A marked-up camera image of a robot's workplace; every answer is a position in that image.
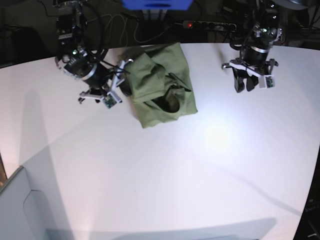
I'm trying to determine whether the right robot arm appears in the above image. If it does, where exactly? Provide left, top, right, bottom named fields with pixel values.
left=52, top=0, right=126, bottom=99

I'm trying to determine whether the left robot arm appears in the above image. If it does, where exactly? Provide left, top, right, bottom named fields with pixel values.
left=226, top=0, right=283, bottom=93

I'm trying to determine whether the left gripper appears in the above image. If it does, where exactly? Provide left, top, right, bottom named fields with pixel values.
left=232, top=44, right=271, bottom=93

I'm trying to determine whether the green T-shirt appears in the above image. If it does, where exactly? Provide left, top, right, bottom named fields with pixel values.
left=120, top=42, right=198, bottom=129

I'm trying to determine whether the black power strip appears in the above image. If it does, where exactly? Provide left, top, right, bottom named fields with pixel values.
left=182, top=20, right=237, bottom=33

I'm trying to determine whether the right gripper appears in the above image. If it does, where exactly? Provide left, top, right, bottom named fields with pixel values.
left=55, top=47, right=132, bottom=97

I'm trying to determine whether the grey coiled cable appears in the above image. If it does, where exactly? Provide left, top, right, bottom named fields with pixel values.
left=99, top=13, right=173, bottom=47

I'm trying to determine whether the blue box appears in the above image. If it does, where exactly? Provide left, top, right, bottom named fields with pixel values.
left=121, top=0, right=193, bottom=11

